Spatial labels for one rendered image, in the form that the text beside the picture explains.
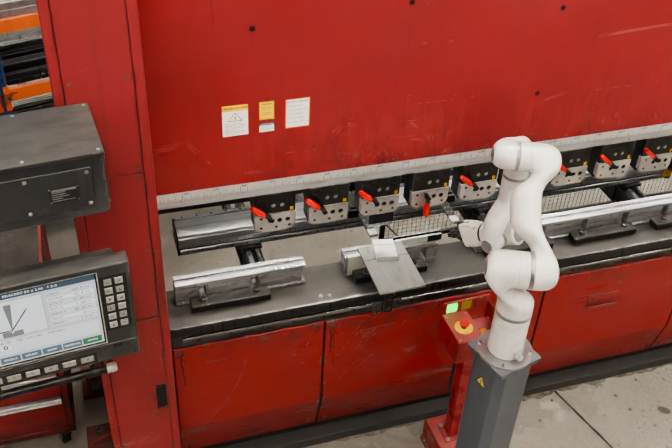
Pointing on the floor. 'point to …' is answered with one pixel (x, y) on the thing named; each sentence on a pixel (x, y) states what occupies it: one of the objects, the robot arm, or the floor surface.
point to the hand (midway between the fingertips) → (453, 233)
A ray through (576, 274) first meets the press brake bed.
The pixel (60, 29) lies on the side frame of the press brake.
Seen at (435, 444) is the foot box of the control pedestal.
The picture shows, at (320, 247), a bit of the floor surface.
